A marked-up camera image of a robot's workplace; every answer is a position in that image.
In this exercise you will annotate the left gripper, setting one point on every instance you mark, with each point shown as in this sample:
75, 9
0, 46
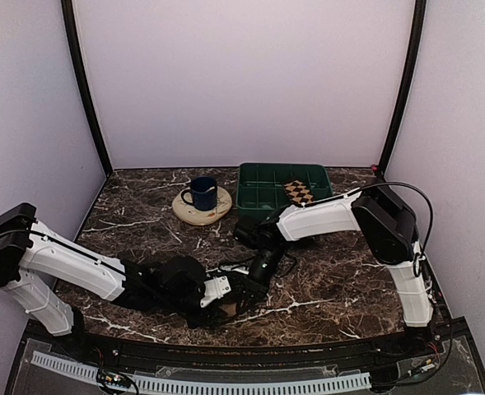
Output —
213, 313

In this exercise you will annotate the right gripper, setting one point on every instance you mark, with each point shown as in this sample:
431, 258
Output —
254, 286

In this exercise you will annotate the green divided plastic tray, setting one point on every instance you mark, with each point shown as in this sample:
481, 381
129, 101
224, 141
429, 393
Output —
260, 186

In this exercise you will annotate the brown argyle sock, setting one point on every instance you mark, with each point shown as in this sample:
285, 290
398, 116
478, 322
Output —
297, 191

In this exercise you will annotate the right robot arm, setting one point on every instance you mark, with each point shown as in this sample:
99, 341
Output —
387, 222

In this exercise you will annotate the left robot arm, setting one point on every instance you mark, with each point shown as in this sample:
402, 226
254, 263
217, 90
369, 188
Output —
29, 248

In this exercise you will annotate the cream round coaster plate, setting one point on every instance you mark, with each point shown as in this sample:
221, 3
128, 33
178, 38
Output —
190, 215

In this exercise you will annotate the dark blue enamel mug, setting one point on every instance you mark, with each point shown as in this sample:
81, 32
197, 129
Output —
201, 194

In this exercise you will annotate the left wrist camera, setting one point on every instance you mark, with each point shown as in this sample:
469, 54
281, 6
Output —
215, 289

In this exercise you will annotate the white slotted cable duct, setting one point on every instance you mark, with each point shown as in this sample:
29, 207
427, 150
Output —
189, 381

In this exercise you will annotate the black front rail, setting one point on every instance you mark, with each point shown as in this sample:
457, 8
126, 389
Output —
362, 354

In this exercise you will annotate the right black frame post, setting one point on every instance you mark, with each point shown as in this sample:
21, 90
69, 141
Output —
406, 81

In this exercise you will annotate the black frame post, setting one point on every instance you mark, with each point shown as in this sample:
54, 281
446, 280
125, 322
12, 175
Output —
406, 81
75, 50

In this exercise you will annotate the left black frame post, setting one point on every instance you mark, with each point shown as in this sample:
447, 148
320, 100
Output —
75, 50

